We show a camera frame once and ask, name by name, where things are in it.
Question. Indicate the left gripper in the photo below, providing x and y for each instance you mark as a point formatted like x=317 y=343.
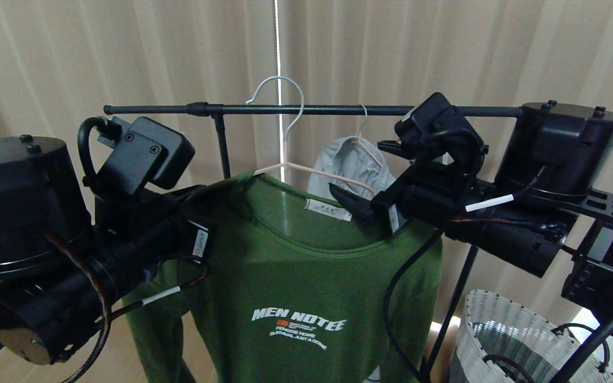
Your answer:
x=72 y=303

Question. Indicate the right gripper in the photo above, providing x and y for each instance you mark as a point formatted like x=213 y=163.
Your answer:
x=498 y=229

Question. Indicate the pale grey shorts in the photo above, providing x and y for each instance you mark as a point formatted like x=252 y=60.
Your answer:
x=344 y=159

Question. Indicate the pink clothes hanger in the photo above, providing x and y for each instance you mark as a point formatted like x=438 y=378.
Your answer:
x=317 y=173
x=364 y=122

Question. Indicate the green garment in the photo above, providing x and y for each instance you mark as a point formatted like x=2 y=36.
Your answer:
x=296 y=276

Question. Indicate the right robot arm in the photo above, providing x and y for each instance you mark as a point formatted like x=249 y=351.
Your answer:
x=556 y=149

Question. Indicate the black clothes rack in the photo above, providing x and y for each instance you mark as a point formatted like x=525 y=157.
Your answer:
x=338 y=110

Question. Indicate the white laundry basket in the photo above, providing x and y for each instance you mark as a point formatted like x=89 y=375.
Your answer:
x=493 y=319

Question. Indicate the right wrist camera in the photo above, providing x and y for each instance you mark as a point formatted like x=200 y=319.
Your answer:
x=434 y=122

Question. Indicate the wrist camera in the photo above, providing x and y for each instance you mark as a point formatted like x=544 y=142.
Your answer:
x=141 y=154
x=434 y=122

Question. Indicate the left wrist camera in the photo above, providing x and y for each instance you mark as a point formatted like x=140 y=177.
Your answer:
x=141 y=154

